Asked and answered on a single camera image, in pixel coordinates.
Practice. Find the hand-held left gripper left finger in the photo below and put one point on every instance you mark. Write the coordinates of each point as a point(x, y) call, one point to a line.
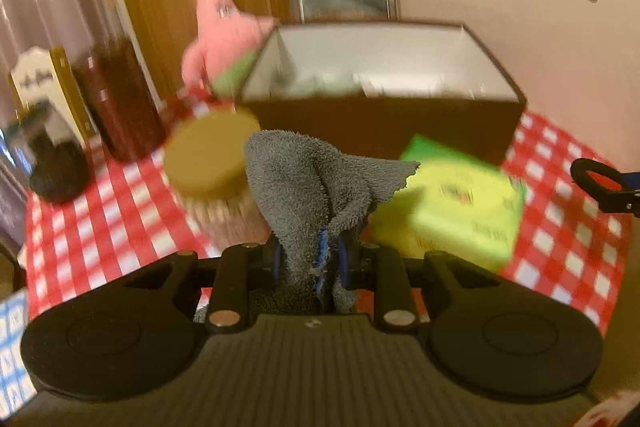
point(276, 264)

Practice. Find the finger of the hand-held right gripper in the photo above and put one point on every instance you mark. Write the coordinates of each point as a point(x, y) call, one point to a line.
point(615, 199)

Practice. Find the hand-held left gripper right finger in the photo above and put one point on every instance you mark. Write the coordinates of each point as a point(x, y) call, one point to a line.
point(350, 264)

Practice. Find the dark grey scalloped cloth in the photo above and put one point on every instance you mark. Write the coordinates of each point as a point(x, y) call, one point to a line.
point(300, 187)

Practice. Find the brown cardboard box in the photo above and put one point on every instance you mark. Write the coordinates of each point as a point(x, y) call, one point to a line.
point(380, 127)

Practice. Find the red white checked tablecloth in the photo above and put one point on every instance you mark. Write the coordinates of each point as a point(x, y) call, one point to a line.
point(565, 257)

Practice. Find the plastic nut jar gold lid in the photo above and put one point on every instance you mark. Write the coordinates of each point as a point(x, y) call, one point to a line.
point(215, 167)

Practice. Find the green tissue pack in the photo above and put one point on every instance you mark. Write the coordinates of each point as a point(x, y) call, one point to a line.
point(450, 202)

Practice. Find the brown metal canister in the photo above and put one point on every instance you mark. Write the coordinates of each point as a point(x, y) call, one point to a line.
point(125, 102)

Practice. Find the pink starfish plush toy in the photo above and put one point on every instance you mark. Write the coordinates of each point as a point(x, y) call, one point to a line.
point(220, 37)

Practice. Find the glass jar dark contents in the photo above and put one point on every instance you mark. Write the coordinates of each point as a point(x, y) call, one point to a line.
point(50, 157)

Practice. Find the blue white checked cloth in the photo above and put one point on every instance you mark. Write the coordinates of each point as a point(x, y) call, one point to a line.
point(10, 347)

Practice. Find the white wooden chair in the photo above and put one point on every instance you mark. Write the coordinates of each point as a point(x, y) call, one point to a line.
point(35, 77)

